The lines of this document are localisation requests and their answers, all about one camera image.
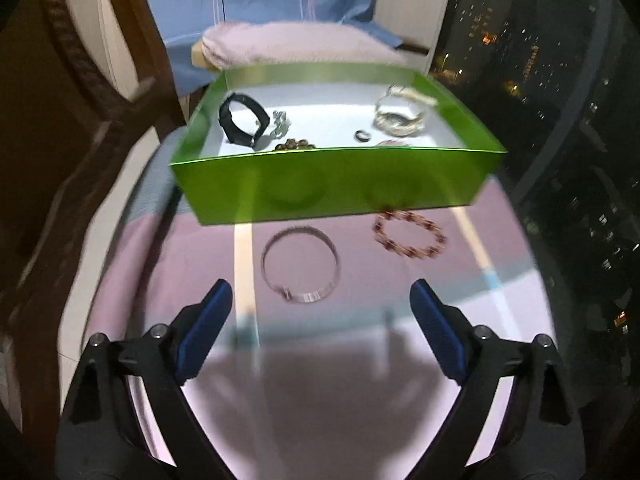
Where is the black wristband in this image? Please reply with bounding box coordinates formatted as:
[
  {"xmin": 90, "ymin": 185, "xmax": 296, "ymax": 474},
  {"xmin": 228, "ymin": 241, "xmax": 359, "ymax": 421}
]
[{"xmin": 219, "ymin": 92, "xmax": 271, "ymax": 151}]

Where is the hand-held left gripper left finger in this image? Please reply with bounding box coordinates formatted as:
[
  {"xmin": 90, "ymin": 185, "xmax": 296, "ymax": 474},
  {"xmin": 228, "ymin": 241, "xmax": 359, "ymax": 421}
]
[{"xmin": 57, "ymin": 279, "xmax": 233, "ymax": 480}]

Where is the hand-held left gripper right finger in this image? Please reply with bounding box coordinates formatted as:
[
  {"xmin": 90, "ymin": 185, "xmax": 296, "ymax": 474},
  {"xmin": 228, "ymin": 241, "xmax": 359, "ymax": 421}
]
[{"xmin": 409, "ymin": 280, "xmax": 586, "ymax": 480}]

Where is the thin metal bangle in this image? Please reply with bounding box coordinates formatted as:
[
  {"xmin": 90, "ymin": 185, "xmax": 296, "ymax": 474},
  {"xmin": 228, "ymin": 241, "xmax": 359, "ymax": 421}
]
[{"xmin": 261, "ymin": 227, "xmax": 341, "ymax": 304}]

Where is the dark glass window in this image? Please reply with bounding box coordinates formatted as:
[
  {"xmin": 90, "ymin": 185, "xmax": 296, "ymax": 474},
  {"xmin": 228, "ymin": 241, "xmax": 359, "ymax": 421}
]
[{"xmin": 425, "ymin": 0, "xmax": 640, "ymax": 411}]

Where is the green cardboard box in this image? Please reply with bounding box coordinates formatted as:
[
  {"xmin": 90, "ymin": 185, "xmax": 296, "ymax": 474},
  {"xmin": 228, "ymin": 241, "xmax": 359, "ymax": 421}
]
[{"xmin": 168, "ymin": 62, "xmax": 508, "ymax": 227}]

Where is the dark wooden armchair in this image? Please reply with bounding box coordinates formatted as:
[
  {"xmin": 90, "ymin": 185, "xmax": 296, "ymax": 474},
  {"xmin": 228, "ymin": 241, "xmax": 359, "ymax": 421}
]
[{"xmin": 395, "ymin": 37, "xmax": 432, "ymax": 57}]

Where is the pink folded towel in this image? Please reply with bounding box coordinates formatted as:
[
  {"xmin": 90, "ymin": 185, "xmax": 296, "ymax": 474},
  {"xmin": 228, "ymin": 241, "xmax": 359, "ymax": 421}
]
[{"xmin": 190, "ymin": 21, "xmax": 416, "ymax": 73}]

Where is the pink plaid table cloth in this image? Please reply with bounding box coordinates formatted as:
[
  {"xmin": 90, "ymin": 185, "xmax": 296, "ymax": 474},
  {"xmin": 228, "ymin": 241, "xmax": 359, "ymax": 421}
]
[{"xmin": 65, "ymin": 125, "xmax": 556, "ymax": 480}]

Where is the carved brown wooden chair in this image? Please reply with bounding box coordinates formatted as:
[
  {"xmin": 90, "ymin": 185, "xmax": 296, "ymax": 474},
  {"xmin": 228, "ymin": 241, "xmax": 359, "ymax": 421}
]
[{"xmin": 0, "ymin": 0, "xmax": 187, "ymax": 311}]

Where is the red bead bracelet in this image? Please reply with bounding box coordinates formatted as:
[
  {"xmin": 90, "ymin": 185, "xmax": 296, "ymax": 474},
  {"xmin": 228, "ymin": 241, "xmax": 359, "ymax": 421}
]
[{"xmin": 372, "ymin": 210, "xmax": 447, "ymax": 259}]

